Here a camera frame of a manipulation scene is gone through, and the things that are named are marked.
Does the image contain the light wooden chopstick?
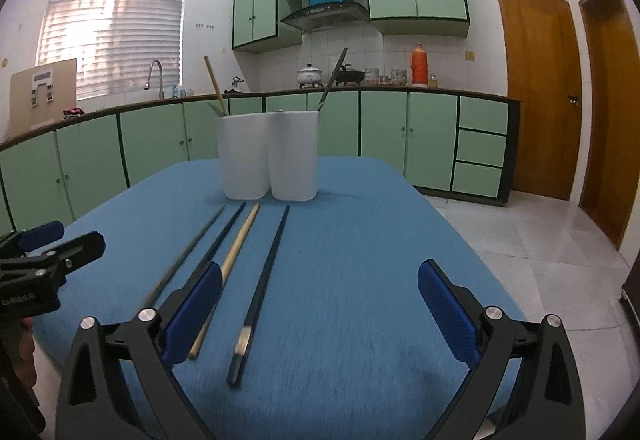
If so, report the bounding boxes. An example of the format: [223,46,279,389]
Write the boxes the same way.
[203,55,228,116]
[188,201,260,360]

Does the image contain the left hand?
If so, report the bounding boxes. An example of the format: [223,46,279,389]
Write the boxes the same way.
[11,317,37,390]

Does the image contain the dark grey chopstick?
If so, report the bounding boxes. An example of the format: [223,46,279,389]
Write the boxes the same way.
[140,206,226,309]

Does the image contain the black chopstick silver tip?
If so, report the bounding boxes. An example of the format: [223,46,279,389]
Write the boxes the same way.
[227,206,291,388]

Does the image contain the cardboard box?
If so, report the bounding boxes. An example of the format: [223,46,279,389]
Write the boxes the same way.
[9,59,77,137]

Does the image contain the thin dark chopstick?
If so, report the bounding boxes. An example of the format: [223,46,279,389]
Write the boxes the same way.
[158,200,248,315]

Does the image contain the blue table cloth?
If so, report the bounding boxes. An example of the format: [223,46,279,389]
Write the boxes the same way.
[35,157,522,439]

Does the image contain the chrome faucet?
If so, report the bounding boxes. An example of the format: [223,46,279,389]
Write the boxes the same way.
[143,59,165,100]

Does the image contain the window blinds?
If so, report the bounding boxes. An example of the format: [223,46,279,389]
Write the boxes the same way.
[36,0,184,100]

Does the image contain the green lower cabinets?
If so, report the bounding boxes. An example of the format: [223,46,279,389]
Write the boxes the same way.
[1,88,521,233]

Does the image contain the wooden door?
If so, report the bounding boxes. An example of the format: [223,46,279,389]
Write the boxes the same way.
[579,0,639,248]
[498,0,582,200]

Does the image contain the white utensil holder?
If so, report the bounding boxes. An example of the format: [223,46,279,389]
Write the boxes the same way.
[215,111,320,203]

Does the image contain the small kettle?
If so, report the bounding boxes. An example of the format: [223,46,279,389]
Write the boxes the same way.
[224,76,245,94]

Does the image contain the white cooking pot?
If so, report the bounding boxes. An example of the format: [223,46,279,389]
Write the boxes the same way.
[297,64,323,88]

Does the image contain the glass jars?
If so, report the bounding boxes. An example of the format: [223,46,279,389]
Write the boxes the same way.
[363,68,408,86]

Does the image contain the orange thermos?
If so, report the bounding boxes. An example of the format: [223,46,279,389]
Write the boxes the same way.
[410,43,428,86]

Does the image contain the black wok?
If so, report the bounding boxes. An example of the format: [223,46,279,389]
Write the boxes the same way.
[334,65,366,86]

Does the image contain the black range hood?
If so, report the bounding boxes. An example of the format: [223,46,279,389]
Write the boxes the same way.
[283,2,370,33]

